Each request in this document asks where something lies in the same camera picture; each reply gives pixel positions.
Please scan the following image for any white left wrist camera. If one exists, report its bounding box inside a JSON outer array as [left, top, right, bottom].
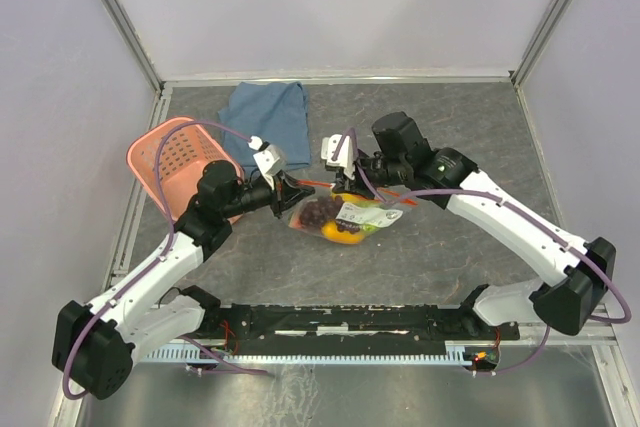
[[253, 142, 287, 190]]

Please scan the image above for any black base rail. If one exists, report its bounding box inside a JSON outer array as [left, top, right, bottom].
[[191, 304, 520, 357]]

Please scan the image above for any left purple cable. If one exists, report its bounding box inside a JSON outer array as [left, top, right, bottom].
[[61, 119, 274, 401]]

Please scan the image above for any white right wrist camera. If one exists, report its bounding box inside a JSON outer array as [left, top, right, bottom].
[[320, 129, 357, 180]]

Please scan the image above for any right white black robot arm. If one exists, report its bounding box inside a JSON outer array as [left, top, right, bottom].
[[321, 112, 616, 338]]

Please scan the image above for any light blue cable duct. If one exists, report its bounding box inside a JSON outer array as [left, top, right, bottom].
[[137, 341, 474, 363]]

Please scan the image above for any blue folded cloth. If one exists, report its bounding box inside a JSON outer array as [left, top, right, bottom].
[[218, 82, 311, 170]]

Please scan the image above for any clear zip bag red zipper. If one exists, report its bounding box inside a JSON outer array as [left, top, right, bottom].
[[286, 180, 417, 241]]

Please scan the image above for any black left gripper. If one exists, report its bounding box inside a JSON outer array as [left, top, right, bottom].
[[221, 168, 314, 218]]

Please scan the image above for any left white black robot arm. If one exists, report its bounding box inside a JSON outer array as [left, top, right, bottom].
[[52, 161, 315, 400]]

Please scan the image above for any pink plastic perforated basket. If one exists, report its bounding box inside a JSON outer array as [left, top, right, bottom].
[[127, 117, 244, 221]]

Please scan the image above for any yellow lemon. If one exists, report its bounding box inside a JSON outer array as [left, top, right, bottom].
[[330, 192, 380, 207]]

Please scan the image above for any dark red grape bunch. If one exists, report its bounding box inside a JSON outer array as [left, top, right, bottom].
[[298, 196, 344, 229]]

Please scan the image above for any orange mango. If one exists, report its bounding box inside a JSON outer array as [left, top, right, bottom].
[[321, 220, 366, 245]]

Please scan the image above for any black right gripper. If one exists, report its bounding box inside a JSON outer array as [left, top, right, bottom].
[[334, 148, 409, 200]]

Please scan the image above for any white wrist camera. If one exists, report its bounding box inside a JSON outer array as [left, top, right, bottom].
[[253, 142, 287, 190], [320, 129, 357, 180]]

